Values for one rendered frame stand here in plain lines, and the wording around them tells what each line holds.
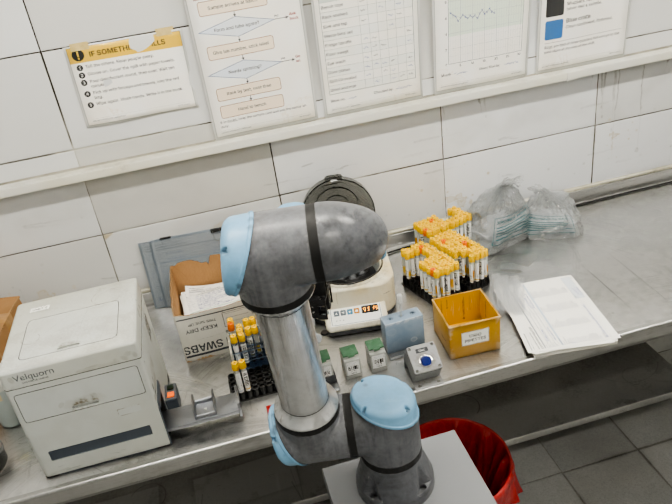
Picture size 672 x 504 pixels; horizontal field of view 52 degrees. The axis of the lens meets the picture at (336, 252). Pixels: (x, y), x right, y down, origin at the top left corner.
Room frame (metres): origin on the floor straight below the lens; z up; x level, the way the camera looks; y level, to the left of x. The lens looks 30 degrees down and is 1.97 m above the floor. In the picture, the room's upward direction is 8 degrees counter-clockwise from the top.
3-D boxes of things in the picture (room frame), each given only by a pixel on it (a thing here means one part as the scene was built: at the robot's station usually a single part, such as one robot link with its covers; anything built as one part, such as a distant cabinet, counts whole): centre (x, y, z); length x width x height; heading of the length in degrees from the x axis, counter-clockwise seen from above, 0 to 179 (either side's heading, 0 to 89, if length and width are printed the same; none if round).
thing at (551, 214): (1.88, -0.69, 0.94); 0.20 x 0.17 x 0.14; 72
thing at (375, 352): (1.33, -0.06, 0.91); 0.05 x 0.04 x 0.07; 10
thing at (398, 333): (1.39, -0.14, 0.92); 0.10 x 0.07 x 0.10; 102
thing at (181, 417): (1.21, 0.37, 0.92); 0.21 x 0.07 x 0.05; 100
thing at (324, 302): (1.30, 0.07, 1.14); 0.09 x 0.08 x 0.12; 77
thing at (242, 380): (1.33, 0.22, 0.93); 0.17 x 0.09 x 0.11; 101
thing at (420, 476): (0.93, -0.05, 0.97); 0.15 x 0.15 x 0.10
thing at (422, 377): (1.29, -0.16, 0.92); 0.13 x 0.07 x 0.08; 10
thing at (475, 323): (1.38, -0.30, 0.93); 0.13 x 0.13 x 0.10; 7
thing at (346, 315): (1.62, -0.03, 0.94); 0.30 x 0.24 x 0.12; 1
